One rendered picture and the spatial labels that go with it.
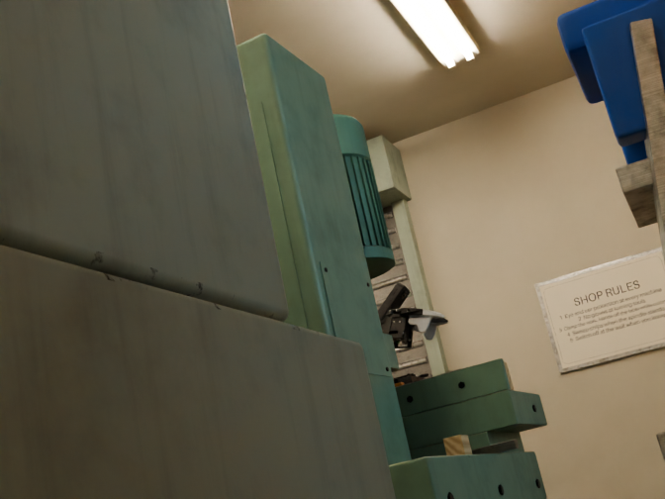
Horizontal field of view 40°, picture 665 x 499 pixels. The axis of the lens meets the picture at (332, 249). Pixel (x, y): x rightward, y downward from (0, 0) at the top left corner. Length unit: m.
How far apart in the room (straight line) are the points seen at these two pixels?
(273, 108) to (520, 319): 3.37
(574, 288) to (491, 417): 3.09
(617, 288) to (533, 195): 0.64
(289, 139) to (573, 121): 3.54
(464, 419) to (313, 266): 0.43
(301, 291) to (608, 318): 3.36
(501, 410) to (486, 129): 3.48
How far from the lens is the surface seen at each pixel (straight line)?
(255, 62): 1.54
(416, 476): 1.29
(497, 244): 4.83
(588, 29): 0.94
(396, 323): 2.37
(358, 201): 1.78
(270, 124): 1.49
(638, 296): 4.65
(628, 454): 4.62
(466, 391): 1.65
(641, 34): 0.92
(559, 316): 4.69
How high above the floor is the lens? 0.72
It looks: 17 degrees up
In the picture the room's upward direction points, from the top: 12 degrees counter-clockwise
